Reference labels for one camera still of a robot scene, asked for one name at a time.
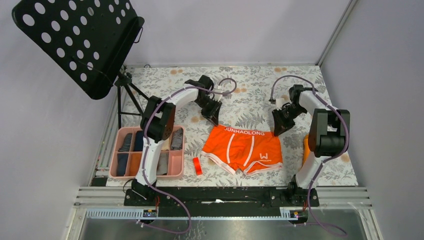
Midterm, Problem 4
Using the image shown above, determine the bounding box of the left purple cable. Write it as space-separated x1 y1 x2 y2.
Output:
135 78 237 235

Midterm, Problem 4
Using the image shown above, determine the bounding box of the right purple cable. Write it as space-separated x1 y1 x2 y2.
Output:
269 74 350 238

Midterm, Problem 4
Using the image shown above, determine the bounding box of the blue rolled cloth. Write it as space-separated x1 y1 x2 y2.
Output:
116 153 129 177

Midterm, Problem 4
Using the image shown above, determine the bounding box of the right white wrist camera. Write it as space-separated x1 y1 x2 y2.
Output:
269 97 290 110

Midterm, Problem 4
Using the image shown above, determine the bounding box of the grey rolled cloth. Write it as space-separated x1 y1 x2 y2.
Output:
156 152 169 176

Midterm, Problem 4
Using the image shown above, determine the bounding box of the grey striped underwear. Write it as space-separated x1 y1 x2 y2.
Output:
170 128 184 150

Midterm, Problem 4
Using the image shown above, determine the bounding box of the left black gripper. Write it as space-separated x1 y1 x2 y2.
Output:
193 95 222 126

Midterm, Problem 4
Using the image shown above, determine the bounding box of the small red block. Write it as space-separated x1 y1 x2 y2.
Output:
193 157 203 177

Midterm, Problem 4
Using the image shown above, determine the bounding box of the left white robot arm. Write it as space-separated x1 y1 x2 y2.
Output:
131 75 223 206

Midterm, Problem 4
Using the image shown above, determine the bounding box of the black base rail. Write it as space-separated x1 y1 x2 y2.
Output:
124 186 320 218

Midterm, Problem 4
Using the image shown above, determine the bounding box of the striped dark rolled cloth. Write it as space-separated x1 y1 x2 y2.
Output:
118 133 133 152

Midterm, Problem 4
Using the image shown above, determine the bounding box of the navy rolled cloth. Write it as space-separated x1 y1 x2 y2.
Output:
133 130 144 152

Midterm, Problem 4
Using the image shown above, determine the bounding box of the pink divided storage tray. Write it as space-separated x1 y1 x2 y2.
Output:
108 125 185 180

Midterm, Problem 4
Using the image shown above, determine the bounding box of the black perforated music stand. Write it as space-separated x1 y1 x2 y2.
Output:
10 0 150 128

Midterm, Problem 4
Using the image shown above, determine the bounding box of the purple cable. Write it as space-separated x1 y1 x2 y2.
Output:
269 74 350 238
135 78 237 235

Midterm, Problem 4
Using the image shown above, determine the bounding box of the orange underwear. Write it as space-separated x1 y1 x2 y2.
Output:
200 125 283 176

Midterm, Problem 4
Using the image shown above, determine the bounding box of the floral tablecloth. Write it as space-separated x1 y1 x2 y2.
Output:
105 65 359 188

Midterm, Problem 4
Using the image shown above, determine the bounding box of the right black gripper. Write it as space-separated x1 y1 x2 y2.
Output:
271 104 306 137

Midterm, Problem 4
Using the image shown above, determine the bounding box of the orange rolled cloth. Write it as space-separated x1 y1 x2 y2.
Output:
128 152 142 177

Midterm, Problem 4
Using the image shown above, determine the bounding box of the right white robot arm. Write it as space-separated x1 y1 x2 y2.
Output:
269 84 351 206

